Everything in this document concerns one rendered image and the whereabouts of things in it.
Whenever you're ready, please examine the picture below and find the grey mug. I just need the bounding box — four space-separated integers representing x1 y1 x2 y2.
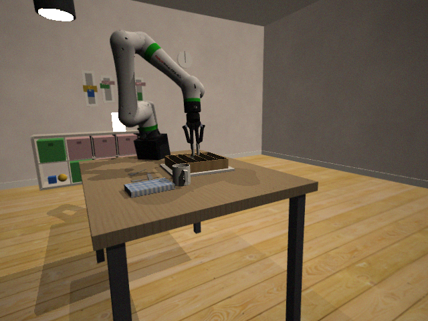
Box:
172 164 191 186

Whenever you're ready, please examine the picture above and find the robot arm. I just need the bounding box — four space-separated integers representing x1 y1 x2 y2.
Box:
110 30 205 140

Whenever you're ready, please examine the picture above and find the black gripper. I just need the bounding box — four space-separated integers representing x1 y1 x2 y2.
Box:
183 113 205 156

